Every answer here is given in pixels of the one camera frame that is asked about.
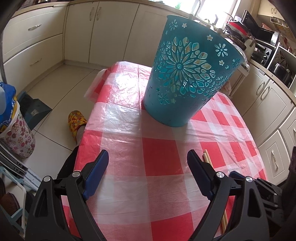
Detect wooden chopstick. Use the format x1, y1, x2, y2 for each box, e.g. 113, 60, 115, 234
203, 150, 212, 166
221, 211, 228, 233

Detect cream kitchen cabinets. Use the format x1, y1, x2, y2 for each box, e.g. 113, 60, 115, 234
1, 1, 295, 184

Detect yellow patterned slipper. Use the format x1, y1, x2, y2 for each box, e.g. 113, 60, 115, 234
68, 110, 87, 142

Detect red white checkered tablecloth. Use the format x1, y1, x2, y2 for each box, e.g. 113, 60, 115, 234
74, 62, 265, 240

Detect floral container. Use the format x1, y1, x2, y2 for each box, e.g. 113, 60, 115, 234
1, 112, 36, 158

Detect dark blue floor box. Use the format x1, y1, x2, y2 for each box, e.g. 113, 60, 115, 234
17, 91, 52, 130

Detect teal perforated plastic basket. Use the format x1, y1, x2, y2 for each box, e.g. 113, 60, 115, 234
143, 15, 247, 127

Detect blue plastic bag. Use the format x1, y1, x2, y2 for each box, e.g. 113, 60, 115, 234
1, 82, 16, 133

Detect black toaster oven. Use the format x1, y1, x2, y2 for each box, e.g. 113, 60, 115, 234
242, 9, 280, 68

